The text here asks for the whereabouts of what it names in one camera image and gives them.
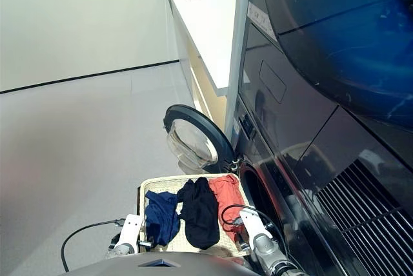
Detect blue garment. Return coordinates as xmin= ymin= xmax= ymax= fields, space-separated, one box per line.
xmin=144 ymin=190 xmax=181 ymax=247

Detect black garment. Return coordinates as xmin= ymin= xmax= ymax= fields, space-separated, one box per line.
xmin=176 ymin=177 xmax=221 ymax=251

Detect pale woven basket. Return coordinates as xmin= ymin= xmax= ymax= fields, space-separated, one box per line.
xmin=137 ymin=174 xmax=256 ymax=254

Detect round washing machine door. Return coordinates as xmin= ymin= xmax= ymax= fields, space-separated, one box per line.
xmin=163 ymin=104 xmax=238 ymax=175

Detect white machine label sticker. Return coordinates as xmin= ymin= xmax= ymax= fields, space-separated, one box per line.
xmin=247 ymin=1 xmax=278 ymax=42

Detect grey robot torso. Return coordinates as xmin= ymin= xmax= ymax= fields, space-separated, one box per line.
xmin=59 ymin=251 xmax=259 ymax=276

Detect red garment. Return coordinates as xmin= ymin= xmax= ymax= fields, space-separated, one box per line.
xmin=208 ymin=174 xmax=246 ymax=243

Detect white pillar panel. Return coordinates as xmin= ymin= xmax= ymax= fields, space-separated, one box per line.
xmin=224 ymin=0 xmax=254 ymax=143

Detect white counter cabinet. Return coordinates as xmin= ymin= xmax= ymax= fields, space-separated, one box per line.
xmin=164 ymin=0 xmax=238 ymax=122

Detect dark round dryer door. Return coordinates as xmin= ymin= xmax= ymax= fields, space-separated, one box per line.
xmin=261 ymin=0 xmax=413 ymax=132

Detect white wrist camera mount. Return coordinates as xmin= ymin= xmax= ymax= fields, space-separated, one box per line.
xmin=114 ymin=213 xmax=145 ymax=246
xmin=238 ymin=207 xmax=274 ymax=245

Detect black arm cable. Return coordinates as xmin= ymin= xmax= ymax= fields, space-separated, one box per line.
xmin=221 ymin=204 xmax=288 ymax=257
xmin=60 ymin=219 xmax=126 ymax=273

